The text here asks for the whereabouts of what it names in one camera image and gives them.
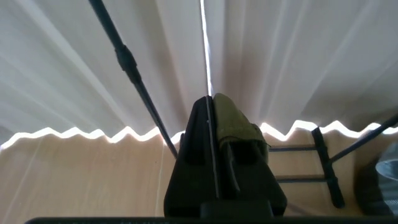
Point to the white laundry basket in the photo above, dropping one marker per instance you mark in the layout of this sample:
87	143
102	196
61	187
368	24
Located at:
373	193

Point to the beige curtain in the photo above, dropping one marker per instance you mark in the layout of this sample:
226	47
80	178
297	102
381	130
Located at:
62	62

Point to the black clothes rack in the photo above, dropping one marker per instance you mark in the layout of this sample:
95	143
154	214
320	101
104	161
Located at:
126	59

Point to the green long-sleeved shirt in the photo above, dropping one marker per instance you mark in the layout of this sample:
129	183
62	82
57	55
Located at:
233	121

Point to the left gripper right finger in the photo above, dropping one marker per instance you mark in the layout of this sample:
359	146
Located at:
255	186

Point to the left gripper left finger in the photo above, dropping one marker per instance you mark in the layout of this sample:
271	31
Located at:
192	180

